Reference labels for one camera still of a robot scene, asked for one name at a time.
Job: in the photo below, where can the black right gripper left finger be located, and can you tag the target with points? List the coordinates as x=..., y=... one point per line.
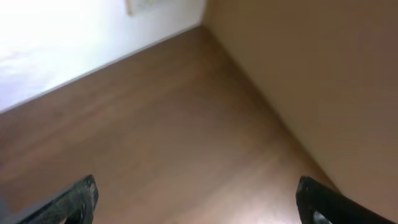
x=74, y=204

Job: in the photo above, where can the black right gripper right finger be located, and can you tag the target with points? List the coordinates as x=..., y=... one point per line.
x=317, y=203

